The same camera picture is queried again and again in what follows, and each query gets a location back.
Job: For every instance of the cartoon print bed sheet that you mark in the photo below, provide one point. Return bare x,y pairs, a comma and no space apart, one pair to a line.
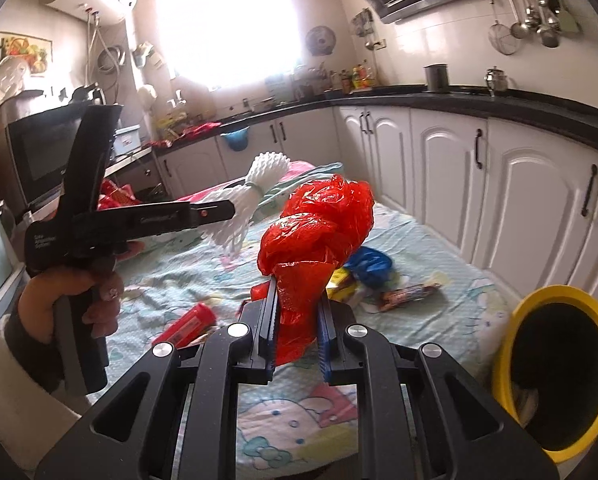
297,423

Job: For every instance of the white storage box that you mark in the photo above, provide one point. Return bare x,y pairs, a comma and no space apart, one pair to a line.
126,141

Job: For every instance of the person's left hand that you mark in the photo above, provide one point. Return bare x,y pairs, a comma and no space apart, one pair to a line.
36,303

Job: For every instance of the yellow trash bin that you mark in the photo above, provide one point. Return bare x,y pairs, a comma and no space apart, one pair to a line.
550,353

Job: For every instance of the blue hanging basin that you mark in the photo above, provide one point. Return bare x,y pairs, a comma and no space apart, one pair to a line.
236,140

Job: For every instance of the red floral pillow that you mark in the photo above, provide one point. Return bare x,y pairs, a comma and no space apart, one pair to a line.
115,196

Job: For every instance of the steel teapot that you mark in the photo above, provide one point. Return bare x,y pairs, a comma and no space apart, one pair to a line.
496,81

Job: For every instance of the red snack wrapper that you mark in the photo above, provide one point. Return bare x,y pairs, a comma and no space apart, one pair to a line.
188,327

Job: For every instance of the red plastic bag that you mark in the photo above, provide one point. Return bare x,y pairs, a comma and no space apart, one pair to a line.
322,223

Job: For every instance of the wire mesh skimmer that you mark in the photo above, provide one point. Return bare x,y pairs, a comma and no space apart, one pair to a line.
500,36

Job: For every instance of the blue plastic bag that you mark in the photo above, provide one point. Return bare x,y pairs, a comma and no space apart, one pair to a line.
370,267

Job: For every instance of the white sleeve forearm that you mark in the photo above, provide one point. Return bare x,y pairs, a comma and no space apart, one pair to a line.
35,409

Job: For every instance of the dark metal canister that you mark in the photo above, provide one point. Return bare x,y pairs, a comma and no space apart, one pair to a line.
437,80

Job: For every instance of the steel ladle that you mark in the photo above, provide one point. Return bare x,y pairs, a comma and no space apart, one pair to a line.
519,28

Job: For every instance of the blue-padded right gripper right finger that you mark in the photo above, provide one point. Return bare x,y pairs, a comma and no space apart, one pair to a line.
337,363

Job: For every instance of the framed fruit picture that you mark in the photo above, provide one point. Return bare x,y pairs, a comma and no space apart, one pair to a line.
37,52

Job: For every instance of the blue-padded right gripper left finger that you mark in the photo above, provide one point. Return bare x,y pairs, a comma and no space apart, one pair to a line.
262,316

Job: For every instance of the round wall fan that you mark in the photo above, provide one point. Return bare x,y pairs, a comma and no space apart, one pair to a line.
320,40

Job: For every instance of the brown candy bar wrapper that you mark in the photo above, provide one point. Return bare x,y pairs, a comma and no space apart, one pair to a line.
396,298

